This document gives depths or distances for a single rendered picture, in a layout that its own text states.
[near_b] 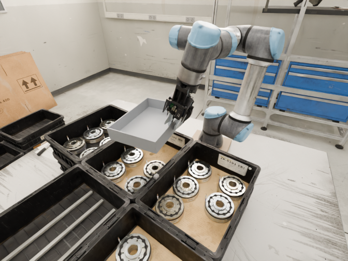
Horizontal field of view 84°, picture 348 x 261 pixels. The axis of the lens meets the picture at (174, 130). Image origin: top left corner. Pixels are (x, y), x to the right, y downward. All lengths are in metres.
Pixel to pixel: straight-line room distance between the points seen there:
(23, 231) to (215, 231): 0.64
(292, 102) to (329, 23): 1.13
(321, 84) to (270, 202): 1.78
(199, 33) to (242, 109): 0.56
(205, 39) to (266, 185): 0.80
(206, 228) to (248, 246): 0.21
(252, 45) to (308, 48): 2.41
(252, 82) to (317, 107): 1.78
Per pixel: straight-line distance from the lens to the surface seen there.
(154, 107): 0.91
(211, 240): 0.73
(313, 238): 1.02
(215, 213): 0.74
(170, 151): 0.97
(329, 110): 2.72
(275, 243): 0.94
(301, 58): 2.47
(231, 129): 1.03
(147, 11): 3.90
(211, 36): 0.52
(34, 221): 0.89
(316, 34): 3.32
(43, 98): 3.55
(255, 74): 0.97
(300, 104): 2.66
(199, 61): 0.54
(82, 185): 0.92
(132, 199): 0.69
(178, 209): 0.73
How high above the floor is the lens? 1.48
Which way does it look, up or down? 36 degrees down
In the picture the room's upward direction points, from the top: straight up
